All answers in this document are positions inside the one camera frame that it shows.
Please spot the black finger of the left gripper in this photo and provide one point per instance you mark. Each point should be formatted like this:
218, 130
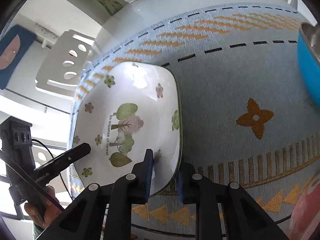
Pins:
55, 166

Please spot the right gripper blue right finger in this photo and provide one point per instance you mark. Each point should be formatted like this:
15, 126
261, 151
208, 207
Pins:
186, 185

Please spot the white chair left side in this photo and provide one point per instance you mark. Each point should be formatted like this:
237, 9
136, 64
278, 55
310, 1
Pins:
60, 71

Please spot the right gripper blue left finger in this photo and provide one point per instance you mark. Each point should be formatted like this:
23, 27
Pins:
146, 175

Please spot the blue steel bowl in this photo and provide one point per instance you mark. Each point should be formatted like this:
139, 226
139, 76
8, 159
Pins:
308, 58

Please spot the pink cartoon plate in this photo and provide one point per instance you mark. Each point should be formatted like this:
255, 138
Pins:
305, 216

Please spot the white floral plate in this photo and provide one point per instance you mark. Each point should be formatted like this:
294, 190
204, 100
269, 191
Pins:
133, 108

